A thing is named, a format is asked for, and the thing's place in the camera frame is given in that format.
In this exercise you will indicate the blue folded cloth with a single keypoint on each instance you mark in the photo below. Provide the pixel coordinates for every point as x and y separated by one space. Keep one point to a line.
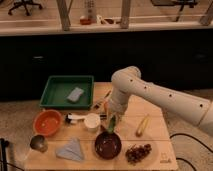
71 151

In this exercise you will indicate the blue sponge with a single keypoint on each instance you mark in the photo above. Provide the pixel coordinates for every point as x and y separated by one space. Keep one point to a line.
75 94

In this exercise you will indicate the purple bowl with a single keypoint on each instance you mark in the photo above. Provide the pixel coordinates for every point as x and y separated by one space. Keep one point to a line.
107 146

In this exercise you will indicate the black office chair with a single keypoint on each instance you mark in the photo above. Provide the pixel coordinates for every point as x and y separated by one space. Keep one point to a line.
24 3

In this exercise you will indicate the bunch of dark grapes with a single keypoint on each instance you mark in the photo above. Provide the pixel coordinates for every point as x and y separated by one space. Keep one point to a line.
136 154

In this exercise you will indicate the small dark brush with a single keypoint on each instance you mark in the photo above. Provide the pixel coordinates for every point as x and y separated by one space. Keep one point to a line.
98 103

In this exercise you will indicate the orange fruit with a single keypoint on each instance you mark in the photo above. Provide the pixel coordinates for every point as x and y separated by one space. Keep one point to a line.
106 107

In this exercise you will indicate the black stand at left edge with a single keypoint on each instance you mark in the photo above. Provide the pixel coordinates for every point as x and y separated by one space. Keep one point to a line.
3 158

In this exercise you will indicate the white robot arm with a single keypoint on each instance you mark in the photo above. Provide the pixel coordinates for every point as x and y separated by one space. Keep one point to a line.
126 82

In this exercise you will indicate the white cup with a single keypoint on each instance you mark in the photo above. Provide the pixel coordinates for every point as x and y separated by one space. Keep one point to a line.
92 121

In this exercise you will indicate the black and white brush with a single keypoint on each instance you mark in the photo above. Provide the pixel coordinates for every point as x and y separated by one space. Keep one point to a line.
73 119

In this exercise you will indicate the metal cup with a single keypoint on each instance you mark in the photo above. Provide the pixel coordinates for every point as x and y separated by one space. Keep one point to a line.
39 143

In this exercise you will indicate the orange bowl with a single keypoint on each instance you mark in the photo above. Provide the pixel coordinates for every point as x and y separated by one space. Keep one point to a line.
47 123

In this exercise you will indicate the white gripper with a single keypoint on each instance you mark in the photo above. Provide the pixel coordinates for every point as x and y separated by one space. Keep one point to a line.
117 104

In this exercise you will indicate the green plastic tray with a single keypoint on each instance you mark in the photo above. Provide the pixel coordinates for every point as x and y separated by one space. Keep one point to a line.
59 87

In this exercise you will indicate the red bowl on shelf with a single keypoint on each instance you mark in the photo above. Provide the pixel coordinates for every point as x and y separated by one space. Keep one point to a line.
84 21

